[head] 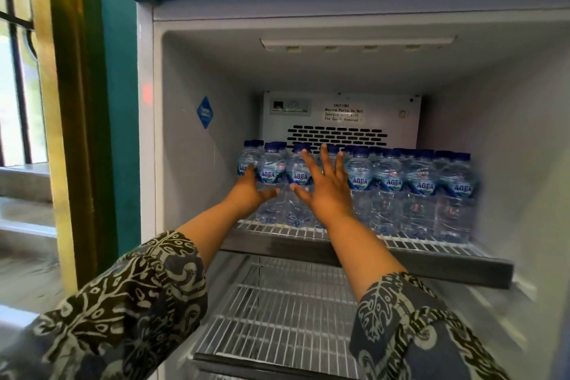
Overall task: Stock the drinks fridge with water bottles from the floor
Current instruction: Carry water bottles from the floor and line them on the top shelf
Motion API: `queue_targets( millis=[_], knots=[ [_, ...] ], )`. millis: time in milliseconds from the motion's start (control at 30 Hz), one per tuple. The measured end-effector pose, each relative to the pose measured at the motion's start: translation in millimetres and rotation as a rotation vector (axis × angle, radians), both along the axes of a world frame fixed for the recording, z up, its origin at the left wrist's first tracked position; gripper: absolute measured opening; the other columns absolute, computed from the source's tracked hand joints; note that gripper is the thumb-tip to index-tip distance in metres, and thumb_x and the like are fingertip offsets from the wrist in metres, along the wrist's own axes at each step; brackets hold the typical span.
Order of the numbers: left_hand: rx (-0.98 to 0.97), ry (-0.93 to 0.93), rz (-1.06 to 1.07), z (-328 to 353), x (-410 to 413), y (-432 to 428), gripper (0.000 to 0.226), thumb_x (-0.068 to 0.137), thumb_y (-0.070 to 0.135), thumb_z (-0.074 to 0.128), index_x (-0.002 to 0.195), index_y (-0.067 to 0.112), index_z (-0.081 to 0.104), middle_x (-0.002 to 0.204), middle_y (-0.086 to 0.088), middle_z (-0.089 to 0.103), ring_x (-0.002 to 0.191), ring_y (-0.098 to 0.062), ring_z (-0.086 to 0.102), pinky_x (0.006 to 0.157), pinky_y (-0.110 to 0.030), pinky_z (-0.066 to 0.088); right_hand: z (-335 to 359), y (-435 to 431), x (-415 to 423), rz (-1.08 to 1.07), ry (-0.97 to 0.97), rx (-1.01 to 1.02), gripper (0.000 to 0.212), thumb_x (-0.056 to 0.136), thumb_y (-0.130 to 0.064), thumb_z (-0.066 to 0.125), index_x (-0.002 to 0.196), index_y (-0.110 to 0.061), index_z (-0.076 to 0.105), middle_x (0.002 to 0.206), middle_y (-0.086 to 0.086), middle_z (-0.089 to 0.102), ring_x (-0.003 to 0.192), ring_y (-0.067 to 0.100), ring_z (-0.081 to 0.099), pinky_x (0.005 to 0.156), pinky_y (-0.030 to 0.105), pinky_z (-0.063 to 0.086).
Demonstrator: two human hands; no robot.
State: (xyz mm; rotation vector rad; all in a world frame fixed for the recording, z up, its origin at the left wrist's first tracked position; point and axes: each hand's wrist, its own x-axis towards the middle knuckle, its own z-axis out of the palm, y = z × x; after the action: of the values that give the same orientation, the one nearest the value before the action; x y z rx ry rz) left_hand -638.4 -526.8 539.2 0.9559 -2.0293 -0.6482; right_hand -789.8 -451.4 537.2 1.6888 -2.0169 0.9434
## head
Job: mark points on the person's right middle finger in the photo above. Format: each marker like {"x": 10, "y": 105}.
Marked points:
{"x": 326, "y": 159}

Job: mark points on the golden wooden window frame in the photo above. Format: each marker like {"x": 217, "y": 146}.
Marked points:
{"x": 67, "y": 117}

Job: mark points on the person's right thumb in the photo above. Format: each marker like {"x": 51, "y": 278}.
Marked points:
{"x": 300, "y": 191}

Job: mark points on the black window bars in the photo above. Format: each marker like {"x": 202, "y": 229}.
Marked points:
{"x": 18, "y": 59}

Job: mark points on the patterned batik left sleeve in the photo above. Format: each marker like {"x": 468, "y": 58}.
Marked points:
{"x": 120, "y": 308}

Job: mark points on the person's right hand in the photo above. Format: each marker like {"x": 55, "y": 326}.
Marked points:
{"x": 331, "y": 197}

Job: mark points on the person's left hand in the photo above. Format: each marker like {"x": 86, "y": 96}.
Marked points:
{"x": 245, "y": 197}

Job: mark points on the patterned batik right sleeve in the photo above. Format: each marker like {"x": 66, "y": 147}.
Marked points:
{"x": 414, "y": 330}

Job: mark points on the person's left forearm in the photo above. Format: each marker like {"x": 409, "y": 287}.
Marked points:
{"x": 213, "y": 230}

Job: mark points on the white vented fan cover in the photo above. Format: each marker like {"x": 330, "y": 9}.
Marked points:
{"x": 352, "y": 119}

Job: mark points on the row of small water bottles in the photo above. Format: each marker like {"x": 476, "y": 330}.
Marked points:
{"x": 418, "y": 190}

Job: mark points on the white display refrigerator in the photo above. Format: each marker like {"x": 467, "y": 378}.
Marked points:
{"x": 490, "y": 126}

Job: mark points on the patterned batik sleeve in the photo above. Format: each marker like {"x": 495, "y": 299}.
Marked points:
{"x": 120, "y": 308}
{"x": 414, "y": 330}

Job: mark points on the person's left thumb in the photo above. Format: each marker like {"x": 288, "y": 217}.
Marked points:
{"x": 269, "y": 193}

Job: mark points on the person's right forearm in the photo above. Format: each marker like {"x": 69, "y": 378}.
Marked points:
{"x": 360, "y": 255}

